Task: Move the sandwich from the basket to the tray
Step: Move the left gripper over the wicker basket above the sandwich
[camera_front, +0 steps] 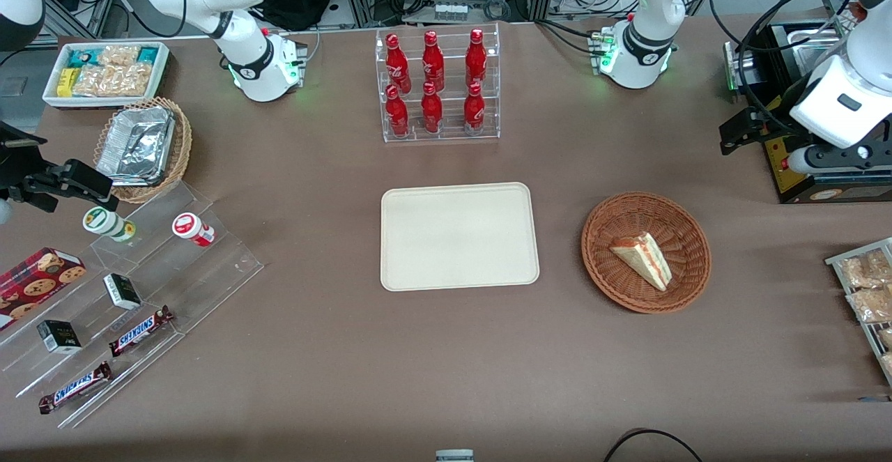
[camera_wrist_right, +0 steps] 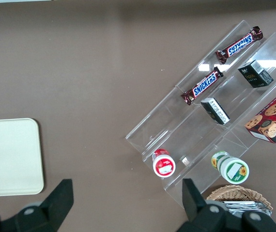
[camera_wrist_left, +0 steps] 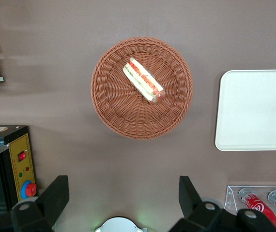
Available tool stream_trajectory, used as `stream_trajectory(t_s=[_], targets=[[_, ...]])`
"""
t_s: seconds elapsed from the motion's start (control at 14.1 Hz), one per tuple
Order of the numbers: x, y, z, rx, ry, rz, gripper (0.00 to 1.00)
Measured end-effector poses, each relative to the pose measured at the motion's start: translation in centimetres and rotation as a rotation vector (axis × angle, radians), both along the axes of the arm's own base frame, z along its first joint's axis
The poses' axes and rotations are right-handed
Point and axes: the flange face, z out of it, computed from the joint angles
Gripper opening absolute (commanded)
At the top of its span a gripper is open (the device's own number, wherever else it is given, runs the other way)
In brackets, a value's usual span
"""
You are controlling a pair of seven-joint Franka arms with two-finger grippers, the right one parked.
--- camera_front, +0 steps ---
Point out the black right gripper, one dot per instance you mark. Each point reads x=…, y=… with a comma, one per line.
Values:
x=19, y=167

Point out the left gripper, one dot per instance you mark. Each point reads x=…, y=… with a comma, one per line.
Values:
x=782, y=122

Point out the triangular sandwich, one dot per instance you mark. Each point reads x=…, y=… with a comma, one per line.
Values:
x=644, y=258

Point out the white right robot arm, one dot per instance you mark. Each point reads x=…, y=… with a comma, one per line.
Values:
x=230, y=2

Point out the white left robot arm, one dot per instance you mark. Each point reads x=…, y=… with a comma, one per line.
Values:
x=648, y=2

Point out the silver foil tray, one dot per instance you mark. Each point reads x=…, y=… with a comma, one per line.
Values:
x=136, y=145

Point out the light wicker basket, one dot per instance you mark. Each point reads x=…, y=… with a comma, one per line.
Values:
x=182, y=141

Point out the round brown wicker basket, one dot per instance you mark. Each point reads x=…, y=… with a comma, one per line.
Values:
x=613, y=267

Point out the tray of packaged crackers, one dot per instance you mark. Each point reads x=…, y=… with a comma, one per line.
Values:
x=871, y=336

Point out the beige rectangular tray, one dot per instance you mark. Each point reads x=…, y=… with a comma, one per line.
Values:
x=460, y=237

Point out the green capped white bottle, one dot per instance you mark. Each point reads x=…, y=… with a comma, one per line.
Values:
x=104, y=222

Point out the black food warmer machine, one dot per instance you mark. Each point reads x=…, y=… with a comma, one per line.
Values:
x=794, y=180

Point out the red cookie box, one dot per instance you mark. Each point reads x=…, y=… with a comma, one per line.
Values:
x=35, y=281

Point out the yellow snack bar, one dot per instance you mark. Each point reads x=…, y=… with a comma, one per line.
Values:
x=65, y=82

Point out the steel warmer pan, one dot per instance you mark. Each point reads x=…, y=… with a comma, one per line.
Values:
x=812, y=33

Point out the clear rice cracker bag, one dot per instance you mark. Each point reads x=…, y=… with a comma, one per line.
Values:
x=132, y=79
x=93, y=81
x=118, y=55

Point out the small black carton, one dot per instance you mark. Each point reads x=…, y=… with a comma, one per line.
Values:
x=59, y=336
x=122, y=291

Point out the teal snack packet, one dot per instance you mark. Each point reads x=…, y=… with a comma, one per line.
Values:
x=81, y=58
x=147, y=54

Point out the red capped white bottle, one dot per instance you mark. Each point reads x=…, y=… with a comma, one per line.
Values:
x=191, y=228

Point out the brown Snickers bar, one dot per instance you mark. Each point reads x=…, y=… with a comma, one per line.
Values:
x=75, y=387
x=139, y=331

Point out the white plastic snack bin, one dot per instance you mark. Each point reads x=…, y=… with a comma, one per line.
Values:
x=164, y=65

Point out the clear acrylic stepped display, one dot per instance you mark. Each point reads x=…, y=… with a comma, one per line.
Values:
x=202, y=281

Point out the clear cracker snack bag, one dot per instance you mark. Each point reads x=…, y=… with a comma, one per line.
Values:
x=886, y=338
x=888, y=364
x=871, y=305
x=867, y=270

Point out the red cola bottle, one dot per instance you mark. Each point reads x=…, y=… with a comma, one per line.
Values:
x=397, y=115
x=474, y=111
x=433, y=63
x=431, y=111
x=476, y=60
x=397, y=65

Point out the clear acrylic bottle rack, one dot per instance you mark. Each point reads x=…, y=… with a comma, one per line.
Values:
x=449, y=26

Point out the white power strip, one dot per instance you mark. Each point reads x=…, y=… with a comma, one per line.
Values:
x=451, y=12

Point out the small grey device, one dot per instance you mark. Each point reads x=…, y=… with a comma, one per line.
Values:
x=454, y=456

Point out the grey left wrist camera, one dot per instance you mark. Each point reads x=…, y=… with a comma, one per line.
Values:
x=829, y=158

